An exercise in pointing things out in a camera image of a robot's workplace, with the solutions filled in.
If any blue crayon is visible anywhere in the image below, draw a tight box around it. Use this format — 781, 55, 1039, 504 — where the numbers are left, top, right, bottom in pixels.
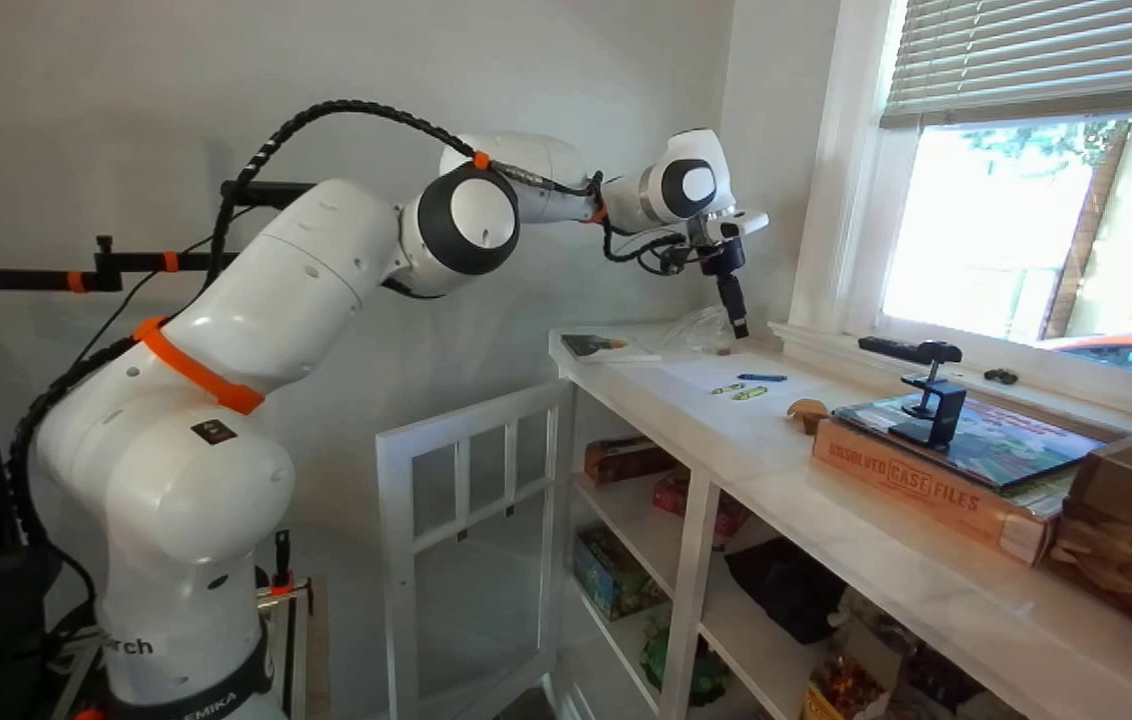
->
738, 372, 789, 385

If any cigar wooden box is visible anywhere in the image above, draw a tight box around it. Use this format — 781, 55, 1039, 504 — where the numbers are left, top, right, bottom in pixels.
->
813, 396, 1095, 565

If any white paper sheet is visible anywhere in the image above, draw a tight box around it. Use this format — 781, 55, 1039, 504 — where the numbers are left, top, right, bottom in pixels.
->
655, 354, 834, 437

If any white glass cabinet door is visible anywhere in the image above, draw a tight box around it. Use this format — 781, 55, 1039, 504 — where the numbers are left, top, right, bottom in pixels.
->
375, 385, 569, 720

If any white shelf cabinet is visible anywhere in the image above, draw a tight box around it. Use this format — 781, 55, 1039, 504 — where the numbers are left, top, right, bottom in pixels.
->
551, 327, 1132, 720

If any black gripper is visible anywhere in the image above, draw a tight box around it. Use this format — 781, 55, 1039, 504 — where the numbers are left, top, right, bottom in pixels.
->
673, 213, 753, 341

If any white window blind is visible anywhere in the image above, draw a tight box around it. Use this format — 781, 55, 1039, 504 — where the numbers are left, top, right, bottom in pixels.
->
879, 0, 1132, 129

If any black corrugated cable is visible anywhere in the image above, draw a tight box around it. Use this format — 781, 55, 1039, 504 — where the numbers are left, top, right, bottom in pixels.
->
6, 96, 495, 551

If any black camera on clamp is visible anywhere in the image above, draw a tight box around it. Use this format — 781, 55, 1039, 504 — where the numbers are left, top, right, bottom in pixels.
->
860, 336, 965, 454

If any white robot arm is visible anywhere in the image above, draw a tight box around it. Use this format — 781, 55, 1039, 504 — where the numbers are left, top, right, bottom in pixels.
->
33, 129, 767, 720

